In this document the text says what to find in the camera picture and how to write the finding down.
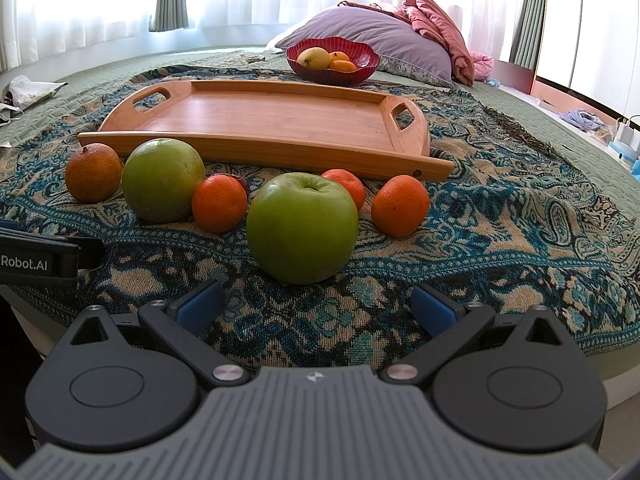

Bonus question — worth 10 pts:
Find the brownish orange fruit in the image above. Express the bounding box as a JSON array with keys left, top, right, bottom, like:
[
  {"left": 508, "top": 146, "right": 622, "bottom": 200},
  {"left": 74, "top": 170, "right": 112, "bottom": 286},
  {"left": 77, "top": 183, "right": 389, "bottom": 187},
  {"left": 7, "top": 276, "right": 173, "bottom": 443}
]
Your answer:
[{"left": 64, "top": 143, "right": 122, "bottom": 204}]

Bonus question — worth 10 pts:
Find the orange mandarin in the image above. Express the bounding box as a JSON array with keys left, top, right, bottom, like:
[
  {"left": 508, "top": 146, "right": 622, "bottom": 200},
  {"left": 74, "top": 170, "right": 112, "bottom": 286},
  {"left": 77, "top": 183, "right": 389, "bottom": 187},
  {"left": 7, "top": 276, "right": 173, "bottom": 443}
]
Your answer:
[
  {"left": 322, "top": 169, "right": 367, "bottom": 211},
  {"left": 371, "top": 174, "right": 430, "bottom": 238},
  {"left": 191, "top": 174, "right": 247, "bottom": 234}
]

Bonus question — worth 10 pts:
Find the large green round fruit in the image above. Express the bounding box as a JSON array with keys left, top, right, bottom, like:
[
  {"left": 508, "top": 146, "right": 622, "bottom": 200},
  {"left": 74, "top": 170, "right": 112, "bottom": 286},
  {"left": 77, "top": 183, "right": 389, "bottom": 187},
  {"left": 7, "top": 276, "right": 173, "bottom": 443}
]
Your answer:
[{"left": 122, "top": 138, "right": 205, "bottom": 223}]

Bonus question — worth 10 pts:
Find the green apple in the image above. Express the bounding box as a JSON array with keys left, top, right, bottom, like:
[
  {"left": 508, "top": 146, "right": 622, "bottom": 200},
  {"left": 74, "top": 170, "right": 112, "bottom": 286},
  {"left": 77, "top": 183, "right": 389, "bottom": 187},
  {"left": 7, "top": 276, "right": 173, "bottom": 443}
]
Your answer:
[{"left": 246, "top": 172, "right": 358, "bottom": 284}]

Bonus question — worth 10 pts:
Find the dark red jujube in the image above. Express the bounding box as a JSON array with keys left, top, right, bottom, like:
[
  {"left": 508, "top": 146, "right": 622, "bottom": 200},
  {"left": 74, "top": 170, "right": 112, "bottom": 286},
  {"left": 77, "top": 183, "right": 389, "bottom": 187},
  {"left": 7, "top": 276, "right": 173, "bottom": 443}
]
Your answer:
[{"left": 225, "top": 174, "right": 250, "bottom": 197}]

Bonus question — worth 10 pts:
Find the white plastic bag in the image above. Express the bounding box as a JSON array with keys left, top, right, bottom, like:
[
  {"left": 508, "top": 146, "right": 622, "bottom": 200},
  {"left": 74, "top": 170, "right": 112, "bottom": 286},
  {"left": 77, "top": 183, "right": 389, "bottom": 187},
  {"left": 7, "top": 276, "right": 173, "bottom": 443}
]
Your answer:
[{"left": 1, "top": 75, "right": 66, "bottom": 126}]

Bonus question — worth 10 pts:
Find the teal patterned throw blanket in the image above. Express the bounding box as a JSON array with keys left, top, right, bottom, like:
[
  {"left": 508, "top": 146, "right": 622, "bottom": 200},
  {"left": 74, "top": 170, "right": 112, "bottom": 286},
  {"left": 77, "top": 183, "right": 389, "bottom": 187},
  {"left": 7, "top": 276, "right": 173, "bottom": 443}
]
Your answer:
[{"left": 0, "top": 63, "right": 640, "bottom": 376}]

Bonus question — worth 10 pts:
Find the wooden serving tray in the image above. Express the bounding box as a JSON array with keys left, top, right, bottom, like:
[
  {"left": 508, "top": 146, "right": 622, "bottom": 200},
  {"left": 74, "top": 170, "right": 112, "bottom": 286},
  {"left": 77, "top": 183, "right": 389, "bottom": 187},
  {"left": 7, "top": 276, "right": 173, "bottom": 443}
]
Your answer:
[{"left": 78, "top": 79, "right": 454, "bottom": 182}]

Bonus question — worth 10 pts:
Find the lavender cloth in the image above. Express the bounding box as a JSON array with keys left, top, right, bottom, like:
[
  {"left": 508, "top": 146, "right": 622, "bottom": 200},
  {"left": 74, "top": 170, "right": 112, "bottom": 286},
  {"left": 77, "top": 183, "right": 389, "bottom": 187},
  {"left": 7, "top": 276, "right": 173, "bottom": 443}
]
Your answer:
[{"left": 560, "top": 110, "right": 605, "bottom": 132}]

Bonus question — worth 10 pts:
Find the small orange fruit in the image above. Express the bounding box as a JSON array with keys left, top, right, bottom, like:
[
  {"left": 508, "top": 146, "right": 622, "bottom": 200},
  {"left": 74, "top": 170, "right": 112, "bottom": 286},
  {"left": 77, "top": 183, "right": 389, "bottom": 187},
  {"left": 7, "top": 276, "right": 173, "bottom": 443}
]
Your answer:
[
  {"left": 329, "top": 51, "right": 350, "bottom": 61},
  {"left": 329, "top": 61, "right": 359, "bottom": 73}
]

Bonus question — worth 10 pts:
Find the red fruit bowl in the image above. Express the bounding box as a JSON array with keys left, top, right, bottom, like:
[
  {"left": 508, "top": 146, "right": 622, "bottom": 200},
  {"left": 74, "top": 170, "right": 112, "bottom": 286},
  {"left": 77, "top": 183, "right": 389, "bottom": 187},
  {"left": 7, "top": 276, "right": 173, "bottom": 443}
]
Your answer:
[{"left": 285, "top": 37, "right": 380, "bottom": 87}]

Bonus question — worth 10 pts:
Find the purple pillow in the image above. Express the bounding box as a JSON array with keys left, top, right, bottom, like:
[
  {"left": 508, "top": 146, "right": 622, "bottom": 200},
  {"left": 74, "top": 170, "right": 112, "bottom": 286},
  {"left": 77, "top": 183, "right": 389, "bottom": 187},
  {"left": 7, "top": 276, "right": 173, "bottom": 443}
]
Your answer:
[{"left": 267, "top": 6, "right": 454, "bottom": 88}]

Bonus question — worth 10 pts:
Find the green curtain right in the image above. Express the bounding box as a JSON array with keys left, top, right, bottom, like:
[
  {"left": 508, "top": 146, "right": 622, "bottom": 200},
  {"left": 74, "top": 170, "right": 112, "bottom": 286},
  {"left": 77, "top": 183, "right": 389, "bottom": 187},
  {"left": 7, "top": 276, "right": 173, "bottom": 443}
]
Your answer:
[{"left": 510, "top": 0, "right": 547, "bottom": 70}]

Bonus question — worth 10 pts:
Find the yellow mango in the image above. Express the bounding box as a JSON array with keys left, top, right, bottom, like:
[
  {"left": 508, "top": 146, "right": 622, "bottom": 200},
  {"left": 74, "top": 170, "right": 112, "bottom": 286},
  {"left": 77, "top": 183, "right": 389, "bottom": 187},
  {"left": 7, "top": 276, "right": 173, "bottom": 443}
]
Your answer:
[{"left": 296, "top": 47, "right": 331, "bottom": 70}]

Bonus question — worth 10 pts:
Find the pink blanket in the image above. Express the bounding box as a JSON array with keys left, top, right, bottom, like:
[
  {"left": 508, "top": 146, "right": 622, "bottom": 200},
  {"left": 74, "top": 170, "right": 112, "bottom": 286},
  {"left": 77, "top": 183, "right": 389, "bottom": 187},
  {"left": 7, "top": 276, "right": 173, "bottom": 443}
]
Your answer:
[{"left": 338, "top": 0, "right": 495, "bottom": 86}]

